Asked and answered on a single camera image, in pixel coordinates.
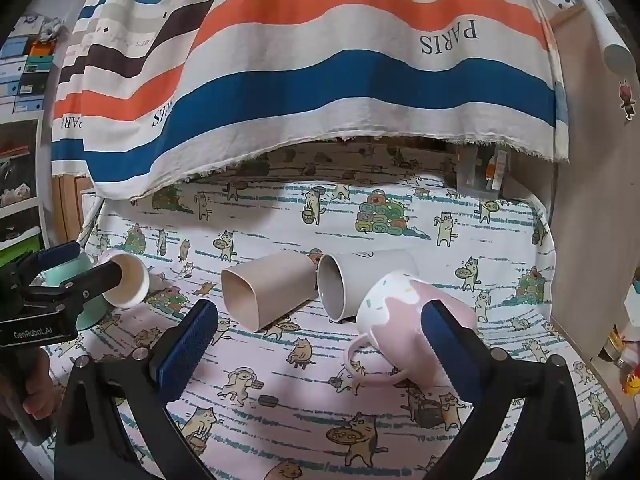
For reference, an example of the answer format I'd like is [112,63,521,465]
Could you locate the cartoon sticker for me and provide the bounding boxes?
[617,80,637,121]

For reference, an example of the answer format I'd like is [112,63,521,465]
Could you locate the glass jar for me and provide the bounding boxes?
[602,327,640,368]

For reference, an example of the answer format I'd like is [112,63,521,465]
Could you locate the striped cloth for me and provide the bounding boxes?
[50,0,571,202]

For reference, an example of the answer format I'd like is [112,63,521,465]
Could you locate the pink and white mug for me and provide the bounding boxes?
[342,270,478,387]

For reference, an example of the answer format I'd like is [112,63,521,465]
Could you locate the beige square cup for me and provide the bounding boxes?
[221,252,317,332]

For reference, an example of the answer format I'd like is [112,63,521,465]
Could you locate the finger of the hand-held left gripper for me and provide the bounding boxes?
[30,241,82,281]
[31,261,124,311]

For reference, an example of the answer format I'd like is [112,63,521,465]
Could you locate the cat printed bed sheet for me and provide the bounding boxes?
[10,142,632,480]

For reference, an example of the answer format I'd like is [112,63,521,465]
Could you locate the white tube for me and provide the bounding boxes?
[582,0,634,74]

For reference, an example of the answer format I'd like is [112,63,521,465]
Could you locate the grey mug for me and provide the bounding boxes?
[316,249,418,324]

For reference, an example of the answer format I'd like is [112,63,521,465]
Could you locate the wooden board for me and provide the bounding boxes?
[500,0,640,361]

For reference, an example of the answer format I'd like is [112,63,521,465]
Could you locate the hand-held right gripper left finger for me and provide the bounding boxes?
[54,299,221,480]

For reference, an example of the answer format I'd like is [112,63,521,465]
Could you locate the small white cup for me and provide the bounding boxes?
[97,249,151,309]

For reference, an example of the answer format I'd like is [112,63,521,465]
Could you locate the wooden cabinet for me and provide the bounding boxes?
[52,174,97,247]

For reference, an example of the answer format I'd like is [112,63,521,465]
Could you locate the white shelf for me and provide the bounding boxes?
[0,110,51,261]

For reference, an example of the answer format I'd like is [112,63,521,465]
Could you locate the stack of shoe boxes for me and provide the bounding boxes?
[0,14,67,117]

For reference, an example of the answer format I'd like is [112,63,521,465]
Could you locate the person's left hand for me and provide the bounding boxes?
[19,346,57,423]

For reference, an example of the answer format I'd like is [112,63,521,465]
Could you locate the yellow toy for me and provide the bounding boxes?
[620,360,640,401]

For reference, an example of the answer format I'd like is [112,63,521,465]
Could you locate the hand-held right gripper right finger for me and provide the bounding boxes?
[421,300,587,480]

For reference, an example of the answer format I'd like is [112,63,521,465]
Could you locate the white orange bottle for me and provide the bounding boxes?
[487,149,507,191]

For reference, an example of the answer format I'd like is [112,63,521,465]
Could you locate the mint green cup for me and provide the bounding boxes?
[39,252,108,332]

